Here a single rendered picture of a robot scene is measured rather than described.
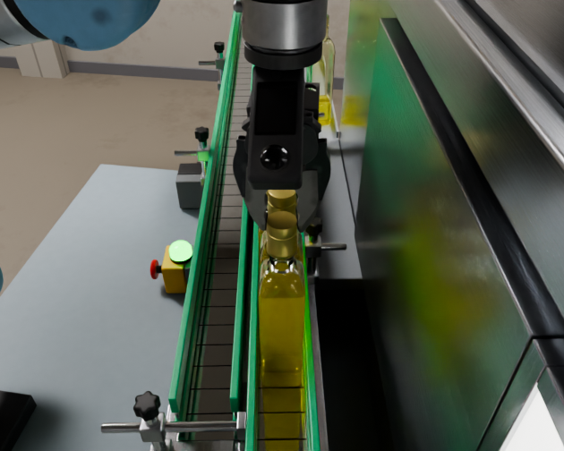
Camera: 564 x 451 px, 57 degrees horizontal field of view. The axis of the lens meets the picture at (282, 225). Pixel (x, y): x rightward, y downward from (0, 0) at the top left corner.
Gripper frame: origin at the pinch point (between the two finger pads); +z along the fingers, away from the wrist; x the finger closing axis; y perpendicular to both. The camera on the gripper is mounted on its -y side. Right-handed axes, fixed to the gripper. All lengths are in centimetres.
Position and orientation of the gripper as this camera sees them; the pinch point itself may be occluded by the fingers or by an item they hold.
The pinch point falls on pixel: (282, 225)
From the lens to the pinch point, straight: 58.3
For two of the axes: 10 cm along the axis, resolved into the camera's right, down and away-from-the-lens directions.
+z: 0.0, 7.7, 6.4
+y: 0.7, -6.4, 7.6
